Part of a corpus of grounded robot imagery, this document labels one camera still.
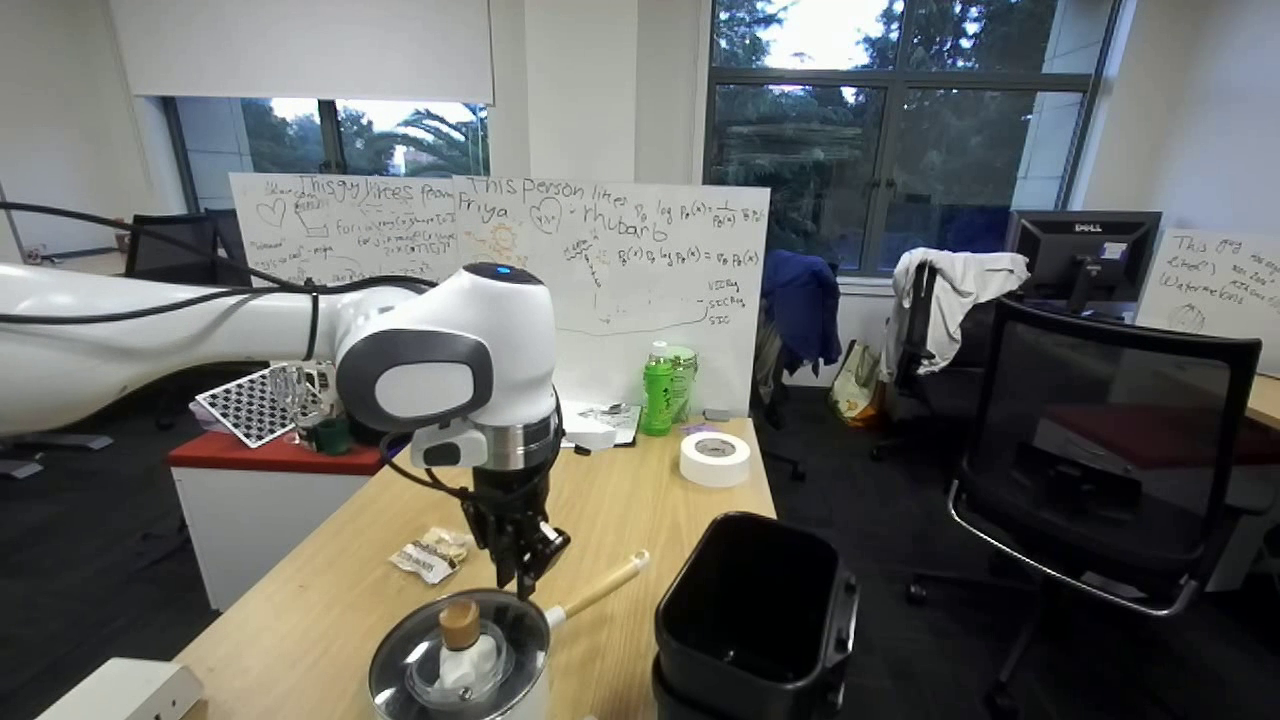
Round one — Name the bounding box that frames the white roller blind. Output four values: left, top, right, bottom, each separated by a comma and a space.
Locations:
106, 0, 496, 110

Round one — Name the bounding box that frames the dark green mug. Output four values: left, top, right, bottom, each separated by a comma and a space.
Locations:
309, 412, 384, 460

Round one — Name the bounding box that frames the green plastic bottle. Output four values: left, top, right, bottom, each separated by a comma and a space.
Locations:
637, 341, 702, 439

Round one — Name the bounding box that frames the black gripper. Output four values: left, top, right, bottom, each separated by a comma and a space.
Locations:
457, 456, 577, 599

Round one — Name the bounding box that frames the white tape roll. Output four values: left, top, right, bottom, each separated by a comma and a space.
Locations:
675, 429, 756, 492

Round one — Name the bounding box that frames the blue jacket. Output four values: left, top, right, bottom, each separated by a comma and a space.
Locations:
758, 247, 845, 378

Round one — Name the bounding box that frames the white pot with wooden handle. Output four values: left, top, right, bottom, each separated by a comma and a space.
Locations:
365, 549, 657, 720

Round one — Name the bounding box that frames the oyster cracker packet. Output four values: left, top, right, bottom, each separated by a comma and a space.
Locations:
384, 541, 457, 588
418, 524, 480, 565

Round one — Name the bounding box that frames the small whiteboard with writing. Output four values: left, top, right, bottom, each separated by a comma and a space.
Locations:
1135, 226, 1280, 341

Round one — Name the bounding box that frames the white jacket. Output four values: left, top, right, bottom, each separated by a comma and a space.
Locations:
886, 244, 1036, 379

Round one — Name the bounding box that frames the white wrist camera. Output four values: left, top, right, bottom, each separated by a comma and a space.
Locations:
397, 422, 473, 474

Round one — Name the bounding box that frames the checkerboard calibration board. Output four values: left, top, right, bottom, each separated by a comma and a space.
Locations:
186, 362, 325, 454

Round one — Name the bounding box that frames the black mesh armrest chair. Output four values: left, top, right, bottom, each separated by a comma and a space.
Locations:
120, 213, 251, 292

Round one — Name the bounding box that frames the white power box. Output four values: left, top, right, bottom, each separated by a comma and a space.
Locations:
37, 651, 206, 720

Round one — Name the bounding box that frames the black computer monitor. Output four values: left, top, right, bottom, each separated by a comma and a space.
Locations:
1010, 209, 1162, 326

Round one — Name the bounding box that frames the black plastic bin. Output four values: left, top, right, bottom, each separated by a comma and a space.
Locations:
646, 510, 863, 720

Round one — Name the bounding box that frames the white cabinet with red top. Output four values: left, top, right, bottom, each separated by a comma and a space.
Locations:
164, 424, 411, 618

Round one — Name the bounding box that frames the black chair holding jacket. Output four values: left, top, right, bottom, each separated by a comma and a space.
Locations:
890, 258, 1015, 416

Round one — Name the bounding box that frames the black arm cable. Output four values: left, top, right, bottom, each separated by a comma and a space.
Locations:
0, 197, 444, 365

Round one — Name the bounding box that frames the black mesh office chair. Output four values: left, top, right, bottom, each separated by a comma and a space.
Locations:
902, 292, 1263, 720

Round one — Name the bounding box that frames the whiteboard with dense writing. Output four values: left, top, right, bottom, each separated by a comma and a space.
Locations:
228, 168, 473, 297

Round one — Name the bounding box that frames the whiteboard with smiley drawing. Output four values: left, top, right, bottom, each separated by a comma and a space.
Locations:
457, 176, 771, 416

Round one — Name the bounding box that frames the yellow bag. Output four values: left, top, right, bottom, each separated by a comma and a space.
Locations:
826, 336, 890, 433

